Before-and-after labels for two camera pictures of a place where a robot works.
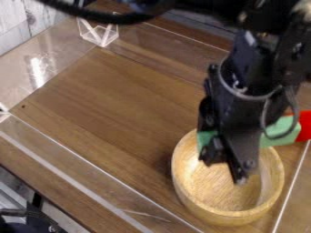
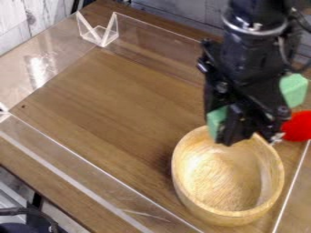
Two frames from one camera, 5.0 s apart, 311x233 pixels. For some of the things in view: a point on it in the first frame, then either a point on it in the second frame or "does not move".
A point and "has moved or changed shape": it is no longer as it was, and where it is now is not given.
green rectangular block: [276, 126] has moved or changed shape
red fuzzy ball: [303, 134] does not move
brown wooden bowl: [210, 193] does not move
